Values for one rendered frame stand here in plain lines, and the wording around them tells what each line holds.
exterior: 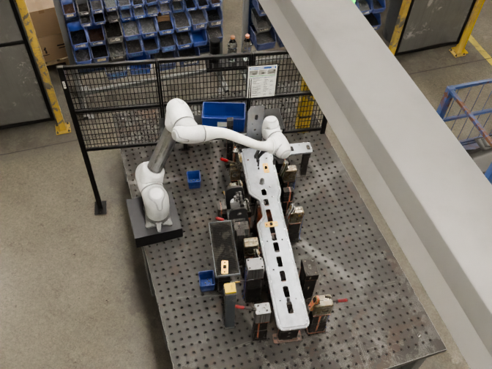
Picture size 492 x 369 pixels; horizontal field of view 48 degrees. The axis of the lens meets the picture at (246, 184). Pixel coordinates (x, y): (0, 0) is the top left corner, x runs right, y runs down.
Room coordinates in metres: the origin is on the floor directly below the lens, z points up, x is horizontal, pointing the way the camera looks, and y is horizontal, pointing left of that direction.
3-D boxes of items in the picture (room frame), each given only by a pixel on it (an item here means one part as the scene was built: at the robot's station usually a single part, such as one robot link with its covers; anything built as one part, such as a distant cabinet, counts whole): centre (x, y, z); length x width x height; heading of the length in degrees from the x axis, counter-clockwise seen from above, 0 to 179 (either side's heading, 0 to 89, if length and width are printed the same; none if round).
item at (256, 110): (2.70, -0.04, 1.17); 0.12 x 0.01 x 0.34; 102
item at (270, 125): (2.44, -0.14, 1.40); 0.13 x 0.11 x 0.16; 26
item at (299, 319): (1.97, -0.19, 1.00); 1.38 x 0.22 x 0.02; 12
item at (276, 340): (1.37, -0.30, 0.84); 0.18 x 0.06 x 0.29; 102
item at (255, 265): (1.63, -0.08, 0.90); 0.13 x 0.10 x 0.41; 102
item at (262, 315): (1.37, -0.13, 0.88); 0.11 x 0.10 x 0.36; 102
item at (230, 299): (1.44, 0.05, 0.92); 0.08 x 0.08 x 0.44; 12
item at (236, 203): (2.04, 0.05, 0.94); 0.18 x 0.13 x 0.49; 12
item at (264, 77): (3.00, -0.07, 1.30); 0.23 x 0.02 x 0.31; 102
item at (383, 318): (2.27, -0.08, 0.68); 2.56 x 1.61 x 0.04; 21
